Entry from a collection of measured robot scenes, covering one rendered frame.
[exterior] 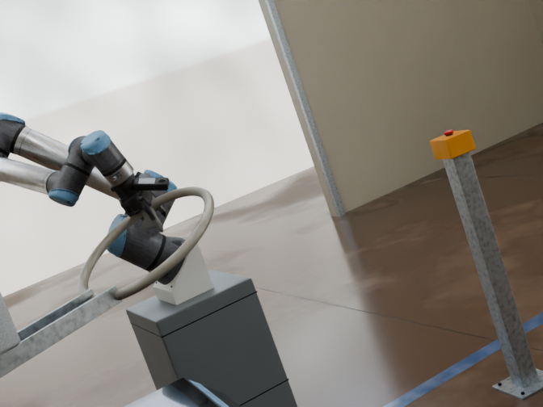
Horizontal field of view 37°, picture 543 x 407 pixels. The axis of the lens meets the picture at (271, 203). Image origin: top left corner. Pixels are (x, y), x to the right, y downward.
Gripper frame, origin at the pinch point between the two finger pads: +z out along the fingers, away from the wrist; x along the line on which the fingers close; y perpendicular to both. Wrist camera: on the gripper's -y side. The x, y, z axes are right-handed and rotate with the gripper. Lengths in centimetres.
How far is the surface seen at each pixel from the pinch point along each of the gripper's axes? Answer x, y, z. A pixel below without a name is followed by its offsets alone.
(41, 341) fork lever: 68, 18, -17
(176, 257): 43.0, -14.2, -7.9
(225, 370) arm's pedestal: 1, 17, 64
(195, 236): 37.3, -20.0, -8.1
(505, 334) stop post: -25, -75, 127
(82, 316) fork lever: 56, 12, -12
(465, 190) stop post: -45, -88, 69
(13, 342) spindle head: 77, 18, -25
